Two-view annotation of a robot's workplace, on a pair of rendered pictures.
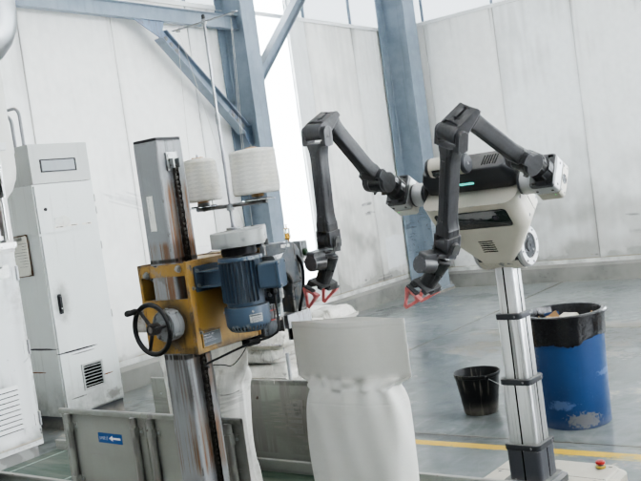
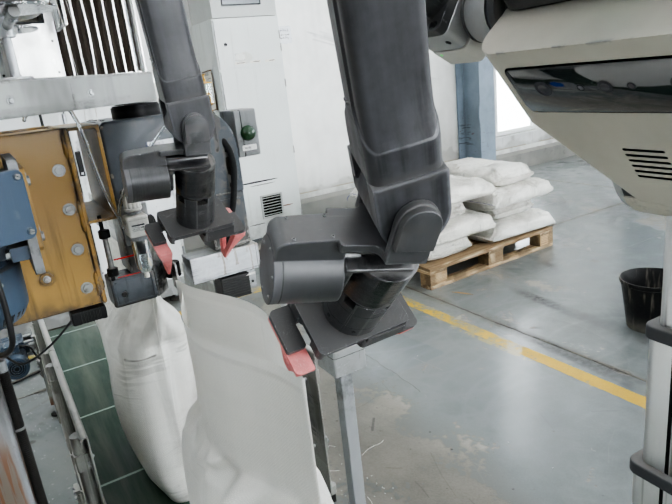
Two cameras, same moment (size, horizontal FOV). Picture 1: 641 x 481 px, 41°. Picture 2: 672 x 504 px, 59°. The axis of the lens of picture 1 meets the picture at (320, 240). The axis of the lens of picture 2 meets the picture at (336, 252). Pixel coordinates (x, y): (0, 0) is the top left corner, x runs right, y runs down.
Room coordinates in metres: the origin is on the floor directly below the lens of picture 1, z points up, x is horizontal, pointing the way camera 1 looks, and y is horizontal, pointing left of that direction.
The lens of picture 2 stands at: (2.37, -0.53, 1.38)
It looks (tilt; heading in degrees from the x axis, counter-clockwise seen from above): 17 degrees down; 24
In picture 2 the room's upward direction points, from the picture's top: 6 degrees counter-clockwise
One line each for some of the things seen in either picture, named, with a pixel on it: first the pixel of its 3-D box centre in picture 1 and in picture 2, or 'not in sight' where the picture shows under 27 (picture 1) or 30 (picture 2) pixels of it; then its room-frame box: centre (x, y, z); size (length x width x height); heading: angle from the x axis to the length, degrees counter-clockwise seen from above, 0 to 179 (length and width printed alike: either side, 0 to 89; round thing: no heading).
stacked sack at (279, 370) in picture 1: (290, 365); (440, 226); (6.14, 0.33, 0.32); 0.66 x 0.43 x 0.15; 145
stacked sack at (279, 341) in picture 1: (287, 332); (440, 191); (6.15, 0.32, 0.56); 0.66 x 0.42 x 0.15; 143
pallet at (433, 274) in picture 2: not in sight; (453, 245); (6.51, 0.33, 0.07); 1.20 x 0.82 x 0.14; 145
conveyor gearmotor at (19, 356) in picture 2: not in sight; (19, 354); (3.98, 1.73, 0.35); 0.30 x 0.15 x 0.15; 53
